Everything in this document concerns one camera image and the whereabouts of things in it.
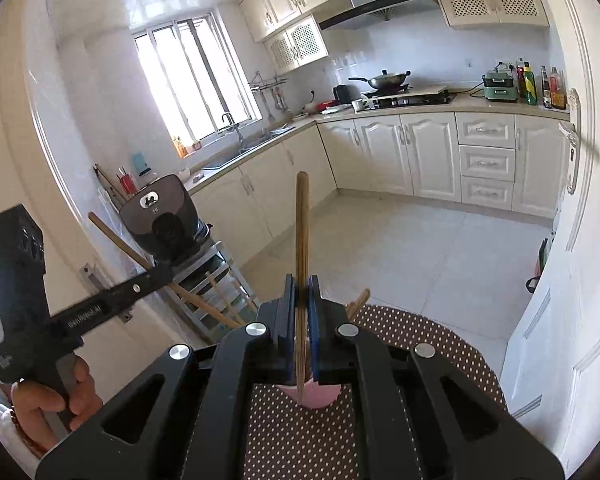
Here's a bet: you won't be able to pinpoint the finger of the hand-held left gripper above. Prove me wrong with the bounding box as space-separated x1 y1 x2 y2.
72 262 175 333

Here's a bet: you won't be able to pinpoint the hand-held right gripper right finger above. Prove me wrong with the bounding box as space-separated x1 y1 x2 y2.
307 275 566 480

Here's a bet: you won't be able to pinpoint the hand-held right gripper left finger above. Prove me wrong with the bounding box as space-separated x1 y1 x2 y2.
35 275 298 480

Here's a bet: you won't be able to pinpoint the pink cup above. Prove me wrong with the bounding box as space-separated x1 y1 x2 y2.
272 382 342 410

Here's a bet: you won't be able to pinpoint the person's left hand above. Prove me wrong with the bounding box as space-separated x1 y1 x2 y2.
10 355 103 453

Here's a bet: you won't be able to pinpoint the metal storage rack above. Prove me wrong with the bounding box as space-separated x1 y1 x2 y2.
172 239 261 347

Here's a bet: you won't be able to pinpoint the red utensil holder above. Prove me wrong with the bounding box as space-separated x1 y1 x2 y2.
117 165 137 197

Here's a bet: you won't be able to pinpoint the brown dotted tablecloth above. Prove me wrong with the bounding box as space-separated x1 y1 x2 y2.
242 304 509 480

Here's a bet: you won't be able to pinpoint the steel kitchen sink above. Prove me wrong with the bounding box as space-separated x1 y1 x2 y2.
200 129 297 171

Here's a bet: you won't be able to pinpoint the sink faucet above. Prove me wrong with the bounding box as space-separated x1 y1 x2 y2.
221 112 247 152

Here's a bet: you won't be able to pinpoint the white lower kitchen cabinets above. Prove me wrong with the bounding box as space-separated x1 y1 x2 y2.
185 110 572 262

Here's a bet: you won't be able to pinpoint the kitchen window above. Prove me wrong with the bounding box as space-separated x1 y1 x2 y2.
131 11 264 142

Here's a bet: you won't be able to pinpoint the black bag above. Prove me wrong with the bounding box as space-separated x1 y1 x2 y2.
525 237 552 294

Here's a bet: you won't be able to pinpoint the black gas stove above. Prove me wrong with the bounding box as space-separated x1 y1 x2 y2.
361 89 457 111

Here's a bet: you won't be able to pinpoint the steel wok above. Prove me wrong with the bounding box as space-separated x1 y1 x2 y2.
348 70 412 92

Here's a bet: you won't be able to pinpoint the small lattice door cabinet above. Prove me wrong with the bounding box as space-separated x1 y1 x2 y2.
263 15 330 74

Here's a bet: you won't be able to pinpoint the white door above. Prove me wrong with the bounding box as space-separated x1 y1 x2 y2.
500 0 600 477

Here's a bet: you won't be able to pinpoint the green countertop appliance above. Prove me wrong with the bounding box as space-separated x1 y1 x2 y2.
481 71 520 104

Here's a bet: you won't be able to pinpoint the range hood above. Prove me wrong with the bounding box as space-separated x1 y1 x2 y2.
317 0 429 31

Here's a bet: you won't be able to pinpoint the green bottle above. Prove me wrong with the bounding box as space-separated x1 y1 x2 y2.
522 62 539 106

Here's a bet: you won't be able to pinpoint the brown sauce bottle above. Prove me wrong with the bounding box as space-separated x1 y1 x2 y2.
550 66 568 111

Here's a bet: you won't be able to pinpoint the wall mounted wire rack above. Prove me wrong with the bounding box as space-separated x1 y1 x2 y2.
250 71 289 93

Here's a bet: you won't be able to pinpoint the silver door handle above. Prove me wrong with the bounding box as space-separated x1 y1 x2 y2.
558 88 582 196

